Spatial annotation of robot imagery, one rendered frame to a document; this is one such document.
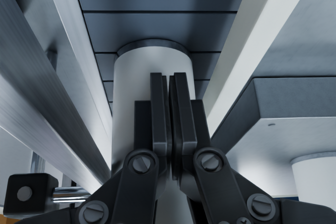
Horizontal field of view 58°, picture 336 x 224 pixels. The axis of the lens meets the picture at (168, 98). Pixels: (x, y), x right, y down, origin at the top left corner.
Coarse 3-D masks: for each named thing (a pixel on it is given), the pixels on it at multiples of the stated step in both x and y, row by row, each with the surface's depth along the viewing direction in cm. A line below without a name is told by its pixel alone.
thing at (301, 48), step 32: (32, 0) 22; (320, 0) 23; (64, 32) 25; (288, 32) 26; (320, 32) 27; (64, 64) 30; (288, 64) 32; (320, 64) 32; (96, 128) 47; (0, 160) 63; (0, 192) 102
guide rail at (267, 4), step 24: (264, 0) 11; (288, 0) 10; (240, 24) 13; (264, 24) 12; (240, 48) 13; (264, 48) 13; (216, 72) 18; (240, 72) 15; (216, 96) 18; (216, 120) 21
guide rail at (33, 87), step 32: (0, 0) 5; (0, 32) 5; (32, 32) 6; (0, 64) 5; (32, 64) 6; (0, 96) 5; (32, 96) 6; (64, 96) 8; (32, 128) 7; (64, 128) 8; (64, 160) 10; (96, 160) 13
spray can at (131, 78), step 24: (120, 48) 19; (144, 48) 18; (168, 48) 18; (120, 72) 18; (144, 72) 17; (168, 72) 17; (192, 72) 19; (120, 96) 17; (144, 96) 16; (192, 96) 18; (120, 120) 17; (120, 144) 16; (120, 168) 15; (168, 192) 14; (168, 216) 14
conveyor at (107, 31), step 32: (96, 0) 15; (128, 0) 15; (160, 0) 15; (192, 0) 15; (224, 0) 15; (96, 32) 17; (128, 32) 17; (160, 32) 17; (192, 32) 18; (224, 32) 18; (192, 64) 21
